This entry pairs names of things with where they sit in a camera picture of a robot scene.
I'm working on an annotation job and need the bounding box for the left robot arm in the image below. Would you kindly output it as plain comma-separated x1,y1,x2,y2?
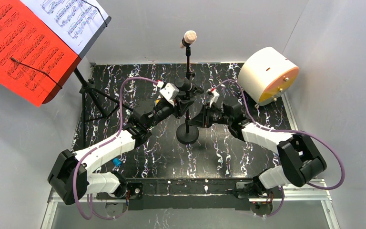
48,98,185,205

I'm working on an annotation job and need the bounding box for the white round drum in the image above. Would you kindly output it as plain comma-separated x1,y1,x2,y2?
237,47,300,106

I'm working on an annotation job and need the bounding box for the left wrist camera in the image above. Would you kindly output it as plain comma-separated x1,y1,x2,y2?
156,81,179,106

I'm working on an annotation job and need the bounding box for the white sheet music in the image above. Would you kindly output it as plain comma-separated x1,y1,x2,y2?
22,0,112,58

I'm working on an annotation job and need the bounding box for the tall black mic stand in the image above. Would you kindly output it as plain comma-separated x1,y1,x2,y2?
185,45,194,80

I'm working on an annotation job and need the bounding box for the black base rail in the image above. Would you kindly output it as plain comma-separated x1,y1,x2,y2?
97,178,282,212

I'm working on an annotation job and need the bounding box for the blue small block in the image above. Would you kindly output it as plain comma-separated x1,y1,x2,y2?
112,158,122,167

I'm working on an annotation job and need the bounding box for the pink-headed microphone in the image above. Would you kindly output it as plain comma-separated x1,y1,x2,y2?
180,30,197,49

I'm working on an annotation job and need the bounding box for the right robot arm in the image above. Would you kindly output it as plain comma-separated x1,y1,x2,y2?
188,104,327,196

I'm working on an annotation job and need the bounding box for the black music stand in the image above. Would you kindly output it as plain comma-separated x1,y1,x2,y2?
73,16,132,148

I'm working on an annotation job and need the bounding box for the red sheet music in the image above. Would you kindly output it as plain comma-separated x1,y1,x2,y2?
0,0,80,107

